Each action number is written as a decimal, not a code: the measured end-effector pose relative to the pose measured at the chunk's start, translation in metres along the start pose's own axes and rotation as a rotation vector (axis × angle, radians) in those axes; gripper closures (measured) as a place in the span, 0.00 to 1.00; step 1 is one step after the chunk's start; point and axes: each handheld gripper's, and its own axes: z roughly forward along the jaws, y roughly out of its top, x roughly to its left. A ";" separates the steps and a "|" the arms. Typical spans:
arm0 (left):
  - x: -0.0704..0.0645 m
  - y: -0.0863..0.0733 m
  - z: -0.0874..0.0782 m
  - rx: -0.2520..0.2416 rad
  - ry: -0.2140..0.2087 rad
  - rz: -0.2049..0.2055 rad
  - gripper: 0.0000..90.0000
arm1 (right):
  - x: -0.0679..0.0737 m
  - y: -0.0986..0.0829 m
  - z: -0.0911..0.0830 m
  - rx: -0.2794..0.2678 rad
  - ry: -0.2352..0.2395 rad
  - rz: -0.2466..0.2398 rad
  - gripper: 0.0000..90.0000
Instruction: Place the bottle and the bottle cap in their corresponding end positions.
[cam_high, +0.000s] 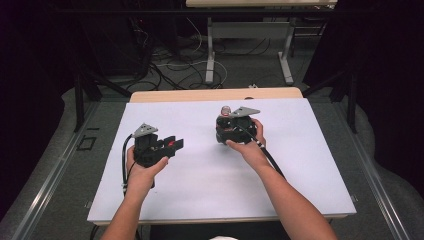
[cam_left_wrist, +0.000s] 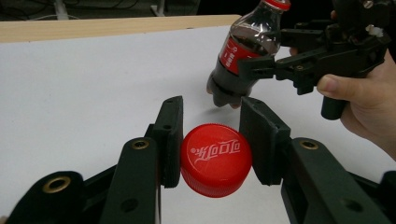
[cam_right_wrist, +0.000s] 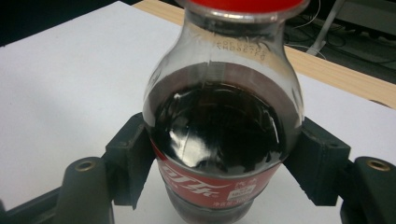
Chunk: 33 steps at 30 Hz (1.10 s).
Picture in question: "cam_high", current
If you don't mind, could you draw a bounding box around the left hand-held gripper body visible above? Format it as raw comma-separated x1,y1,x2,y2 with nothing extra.
131,122,168,169

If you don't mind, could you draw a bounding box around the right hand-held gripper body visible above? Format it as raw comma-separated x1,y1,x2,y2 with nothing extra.
221,106,262,146

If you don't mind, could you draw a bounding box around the person's right hand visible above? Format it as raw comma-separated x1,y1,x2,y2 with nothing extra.
225,118,268,172

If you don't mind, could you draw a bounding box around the person's left hand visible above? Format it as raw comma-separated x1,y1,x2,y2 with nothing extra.
125,145,170,198

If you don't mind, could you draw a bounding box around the white table mat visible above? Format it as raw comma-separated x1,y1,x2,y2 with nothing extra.
86,97,357,223

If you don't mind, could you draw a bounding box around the black metal stand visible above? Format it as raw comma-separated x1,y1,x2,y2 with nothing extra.
301,64,359,134
73,63,133,133

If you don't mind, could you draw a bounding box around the white desk with metal legs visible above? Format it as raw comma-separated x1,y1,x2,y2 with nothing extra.
185,0,338,86

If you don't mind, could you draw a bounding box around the dark curtain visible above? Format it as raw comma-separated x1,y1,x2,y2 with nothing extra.
303,0,424,198
0,0,81,214

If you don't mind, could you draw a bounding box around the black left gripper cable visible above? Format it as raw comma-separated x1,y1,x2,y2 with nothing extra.
121,133,135,198

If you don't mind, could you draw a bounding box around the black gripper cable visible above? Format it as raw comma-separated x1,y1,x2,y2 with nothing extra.
234,123,287,180
121,133,135,198

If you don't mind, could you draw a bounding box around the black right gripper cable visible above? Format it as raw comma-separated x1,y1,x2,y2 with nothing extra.
234,123,287,180

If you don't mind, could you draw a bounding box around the tangle of floor cables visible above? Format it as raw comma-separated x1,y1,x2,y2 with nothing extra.
128,16,279,92

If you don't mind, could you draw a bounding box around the metal floor rail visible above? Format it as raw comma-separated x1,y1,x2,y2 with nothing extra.
12,101,101,240
334,101,412,240

